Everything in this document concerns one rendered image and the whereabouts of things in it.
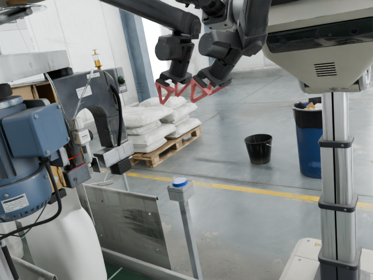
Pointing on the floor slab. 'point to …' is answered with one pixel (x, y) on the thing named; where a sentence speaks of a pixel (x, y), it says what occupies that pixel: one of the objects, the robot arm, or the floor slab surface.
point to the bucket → (259, 148)
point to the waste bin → (308, 136)
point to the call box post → (190, 240)
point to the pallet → (150, 158)
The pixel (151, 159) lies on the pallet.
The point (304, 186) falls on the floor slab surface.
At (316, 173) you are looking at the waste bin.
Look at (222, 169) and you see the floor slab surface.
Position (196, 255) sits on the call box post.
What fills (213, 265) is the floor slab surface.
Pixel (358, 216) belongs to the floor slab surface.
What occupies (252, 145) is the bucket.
